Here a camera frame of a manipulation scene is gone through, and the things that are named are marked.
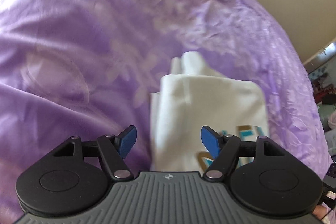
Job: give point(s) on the purple floral bed cover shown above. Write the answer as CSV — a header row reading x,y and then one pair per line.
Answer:
x,y
87,68

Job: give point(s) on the white printed sweatshirt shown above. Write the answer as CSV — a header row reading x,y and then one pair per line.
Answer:
x,y
194,95

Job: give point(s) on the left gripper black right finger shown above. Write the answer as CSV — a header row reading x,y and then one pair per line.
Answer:
x,y
226,150

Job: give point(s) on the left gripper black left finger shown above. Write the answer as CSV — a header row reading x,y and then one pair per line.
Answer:
x,y
101,159

